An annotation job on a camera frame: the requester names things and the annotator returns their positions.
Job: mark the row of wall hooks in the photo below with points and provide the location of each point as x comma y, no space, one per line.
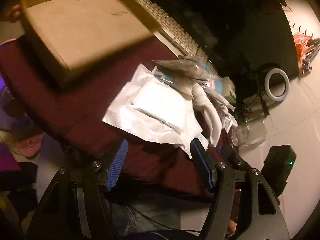
300,27

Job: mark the small silver foil bag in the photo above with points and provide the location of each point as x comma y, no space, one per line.
145,76

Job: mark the white fluffy cloth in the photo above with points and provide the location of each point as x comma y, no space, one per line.
207,112

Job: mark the cardboard box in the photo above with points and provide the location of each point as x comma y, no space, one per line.
82,25

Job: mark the person's leg in jeans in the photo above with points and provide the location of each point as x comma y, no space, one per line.
150,212

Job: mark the orange packets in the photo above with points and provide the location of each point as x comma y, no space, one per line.
300,42

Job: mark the light blue packet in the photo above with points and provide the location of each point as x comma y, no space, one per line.
215,82

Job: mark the grey tripod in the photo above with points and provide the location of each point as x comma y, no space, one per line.
308,57

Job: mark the purple bowl with pink rim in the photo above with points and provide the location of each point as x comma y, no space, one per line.
6,90

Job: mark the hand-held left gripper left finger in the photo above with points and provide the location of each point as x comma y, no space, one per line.
117,166

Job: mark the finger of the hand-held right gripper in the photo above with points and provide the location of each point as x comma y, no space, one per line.
232,156

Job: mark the maroon table cloth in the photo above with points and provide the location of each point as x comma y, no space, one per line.
82,110

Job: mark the grey speckled packet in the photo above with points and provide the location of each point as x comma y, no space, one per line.
182,66

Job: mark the large clear plastic bag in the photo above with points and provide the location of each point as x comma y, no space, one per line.
150,110

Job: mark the white keyboard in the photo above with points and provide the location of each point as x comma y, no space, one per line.
172,32

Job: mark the black monitor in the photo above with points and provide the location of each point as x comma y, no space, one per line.
237,30

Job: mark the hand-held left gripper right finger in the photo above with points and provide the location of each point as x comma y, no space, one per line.
200,166

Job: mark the magenta cloth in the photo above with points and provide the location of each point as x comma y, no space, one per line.
7,160

